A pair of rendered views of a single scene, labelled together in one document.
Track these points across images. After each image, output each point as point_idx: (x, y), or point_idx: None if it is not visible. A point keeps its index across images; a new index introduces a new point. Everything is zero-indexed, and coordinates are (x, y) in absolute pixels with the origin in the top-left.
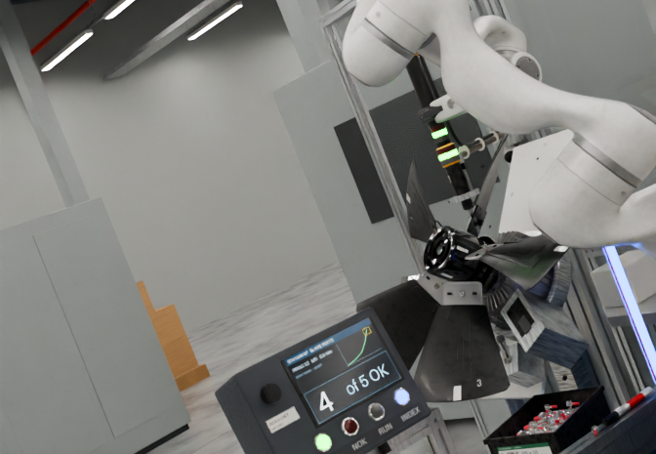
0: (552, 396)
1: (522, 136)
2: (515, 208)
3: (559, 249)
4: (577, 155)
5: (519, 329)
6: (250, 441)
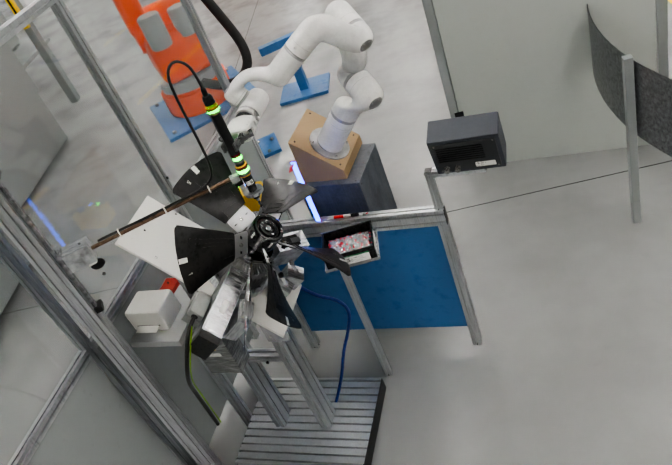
0: None
1: None
2: (170, 258)
3: (291, 182)
4: (368, 72)
5: (296, 243)
6: (502, 140)
